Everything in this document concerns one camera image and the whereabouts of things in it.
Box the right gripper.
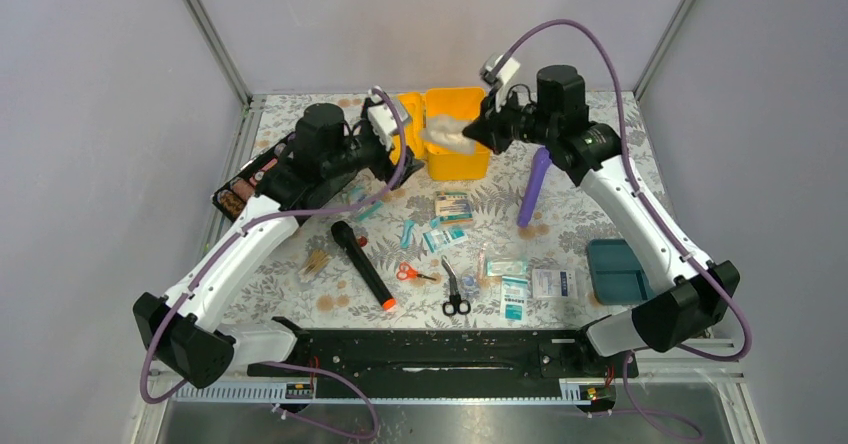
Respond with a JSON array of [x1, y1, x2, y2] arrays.
[[463, 84, 557, 156]]

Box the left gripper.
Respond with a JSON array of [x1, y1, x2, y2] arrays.
[[324, 100, 424, 188]]

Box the boxed bandage pack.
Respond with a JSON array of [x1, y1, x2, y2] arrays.
[[434, 191, 473, 225]]

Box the wooden sticks bundle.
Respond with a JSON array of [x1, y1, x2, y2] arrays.
[[299, 249, 331, 279]]

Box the white blue medicine packet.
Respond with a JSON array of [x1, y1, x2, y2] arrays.
[[531, 268, 578, 300]]

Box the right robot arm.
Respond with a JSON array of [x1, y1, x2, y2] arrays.
[[463, 61, 740, 376]]

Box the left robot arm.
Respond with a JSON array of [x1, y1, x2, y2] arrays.
[[132, 90, 422, 390]]

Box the yellow plastic kit box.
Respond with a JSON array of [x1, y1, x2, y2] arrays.
[[398, 87, 490, 181]]

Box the purple cylindrical tube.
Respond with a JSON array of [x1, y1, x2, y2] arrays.
[[516, 147, 552, 228]]

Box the small teal wrapped item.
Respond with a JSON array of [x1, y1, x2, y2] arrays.
[[400, 220, 415, 249]]

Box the black flashlight orange tip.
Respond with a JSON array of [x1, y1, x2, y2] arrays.
[[330, 221, 396, 311]]

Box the teal gauze packet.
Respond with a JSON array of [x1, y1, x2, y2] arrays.
[[423, 226, 468, 254]]

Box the clear bag blue tape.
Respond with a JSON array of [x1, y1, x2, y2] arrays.
[[460, 243, 490, 301]]

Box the black bandage shears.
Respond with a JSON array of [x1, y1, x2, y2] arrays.
[[441, 256, 471, 317]]

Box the black poker chip case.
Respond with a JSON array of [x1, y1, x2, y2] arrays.
[[211, 132, 295, 222]]

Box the teal dressing packet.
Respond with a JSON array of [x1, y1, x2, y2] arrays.
[[500, 276, 530, 322]]

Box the teal plastic tray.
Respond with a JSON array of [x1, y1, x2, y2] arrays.
[[587, 239, 656, 305]]

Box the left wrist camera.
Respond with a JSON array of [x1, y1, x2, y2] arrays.
[[366, 100, 411, 151]]

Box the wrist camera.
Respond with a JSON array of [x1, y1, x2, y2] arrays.
[[479, 54, 521, 92], [366, 100, 411, 151]]

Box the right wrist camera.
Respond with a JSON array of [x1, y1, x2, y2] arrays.
[[479, 54, 521, 92]]

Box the orange handled small scissors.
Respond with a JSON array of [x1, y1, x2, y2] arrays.
[[395, 262, 436, 281]]

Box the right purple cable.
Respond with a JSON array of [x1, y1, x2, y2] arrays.
[[496, 18, 755, 442]]

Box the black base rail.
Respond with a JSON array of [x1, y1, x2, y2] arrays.
[[286, 328, 639, 399]]

